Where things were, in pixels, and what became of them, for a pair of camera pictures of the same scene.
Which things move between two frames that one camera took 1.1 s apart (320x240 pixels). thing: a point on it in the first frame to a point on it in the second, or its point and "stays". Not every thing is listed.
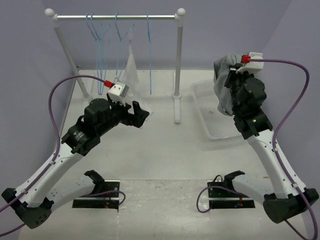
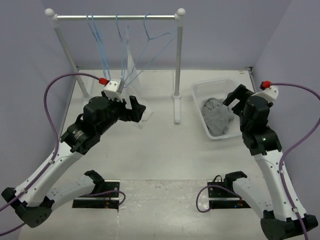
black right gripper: (234, 75) to (240, 93)
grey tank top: (221, 67) to (217, 115)
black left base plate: (108, 200) stays
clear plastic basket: (218, 125) stays
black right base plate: (224, 198) stays
